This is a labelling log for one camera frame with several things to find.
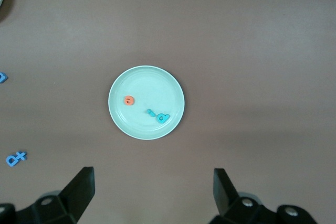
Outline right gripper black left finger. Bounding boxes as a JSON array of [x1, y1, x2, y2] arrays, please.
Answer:
[[16, 166, 96, 224]]

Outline mint green plate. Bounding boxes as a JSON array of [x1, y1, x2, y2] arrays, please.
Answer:
[[108, 65, 185, 140]]

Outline teal foam letter d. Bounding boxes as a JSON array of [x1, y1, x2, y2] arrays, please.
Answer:
[[156, 113, 171, 124]]

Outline brown table cover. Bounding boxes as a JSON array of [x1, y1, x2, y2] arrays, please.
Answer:
[[0, 0, 336, 224]]

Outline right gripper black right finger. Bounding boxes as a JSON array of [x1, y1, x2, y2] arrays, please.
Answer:
[[207, 168, 277, 224]]

